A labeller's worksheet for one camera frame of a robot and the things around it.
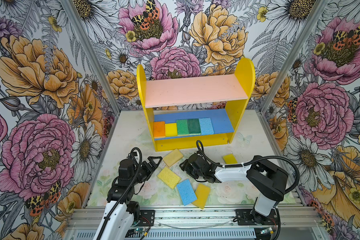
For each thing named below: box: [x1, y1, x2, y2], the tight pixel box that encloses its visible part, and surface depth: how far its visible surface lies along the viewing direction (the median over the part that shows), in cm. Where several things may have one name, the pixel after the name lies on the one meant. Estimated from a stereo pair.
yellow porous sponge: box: [157, 166, 182, 190], surface depth 89 cm
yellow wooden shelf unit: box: [137, 58, 256, 152], surface depth 89 cm
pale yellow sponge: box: [162, 148, 184, 167], surface depth 98 cm
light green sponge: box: [176, 119, 190, 136], surface depth 93 cm
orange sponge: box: [153, 121, 166, 138], surface depth 91 cm
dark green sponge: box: [187, 118, 201, 136], surface depth 93 cm
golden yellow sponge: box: [192, 183, 211, 210], surface depth 82 cm
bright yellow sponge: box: [165, 122, 178, 137], surface depth 92 cm
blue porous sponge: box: [177, 179, 197, 206], surface depth 81 cm
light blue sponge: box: [198, 117, 215, 135], surface depth 94 cm
